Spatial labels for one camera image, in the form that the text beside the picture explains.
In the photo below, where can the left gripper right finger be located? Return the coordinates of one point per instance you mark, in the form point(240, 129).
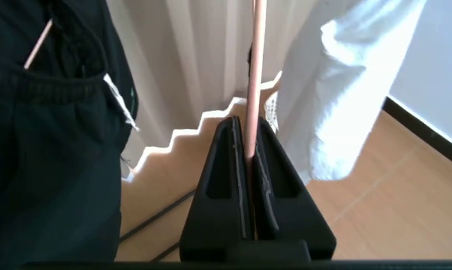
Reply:
point(297, 228)

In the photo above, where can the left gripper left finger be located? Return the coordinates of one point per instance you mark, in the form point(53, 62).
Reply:
point(211, 225)

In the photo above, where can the white printed T-shirt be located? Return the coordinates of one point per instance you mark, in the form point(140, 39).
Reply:
point(342, 112)

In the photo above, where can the pink clothes hanger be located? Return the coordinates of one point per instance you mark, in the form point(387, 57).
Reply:
point(256, 75)
point(38, 44)

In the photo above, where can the black trousers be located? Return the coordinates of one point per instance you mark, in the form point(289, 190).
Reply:
point(42, 150)

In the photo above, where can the black clothes rack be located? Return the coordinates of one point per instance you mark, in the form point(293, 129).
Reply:
point(154, 217)

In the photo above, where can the white laundry basket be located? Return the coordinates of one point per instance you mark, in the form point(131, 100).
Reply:
point(272, 112)

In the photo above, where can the beige curtain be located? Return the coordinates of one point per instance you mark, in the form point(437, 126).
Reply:
point(192, 56)

